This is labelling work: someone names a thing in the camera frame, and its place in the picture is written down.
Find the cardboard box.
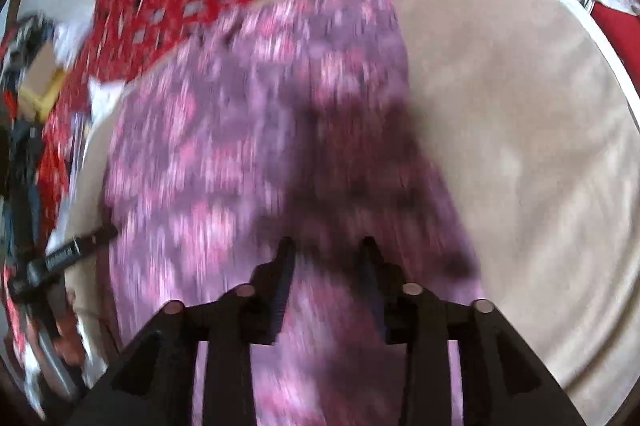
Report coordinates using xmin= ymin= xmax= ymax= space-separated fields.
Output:
xmin=17 ymin=40 xmax=69 ymax=123

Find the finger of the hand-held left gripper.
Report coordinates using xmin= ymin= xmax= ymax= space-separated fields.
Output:
xmin=27 ymin=225 xmax=119 ymax=283

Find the purple floral garment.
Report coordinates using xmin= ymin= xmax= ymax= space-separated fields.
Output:
xmin=102 ymin=0 xmax=483 ymax=426

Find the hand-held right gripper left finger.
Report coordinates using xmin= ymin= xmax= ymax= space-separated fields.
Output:
xmin=66 ymin=236 xmax=297 ymax=426

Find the beige blanket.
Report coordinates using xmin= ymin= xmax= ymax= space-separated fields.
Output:
xmin=62 ymin=0 xmax=638 ymax=426

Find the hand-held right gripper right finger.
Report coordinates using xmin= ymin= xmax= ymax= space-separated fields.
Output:
xmin=359 ymin=236 xmax=588 ymax=426

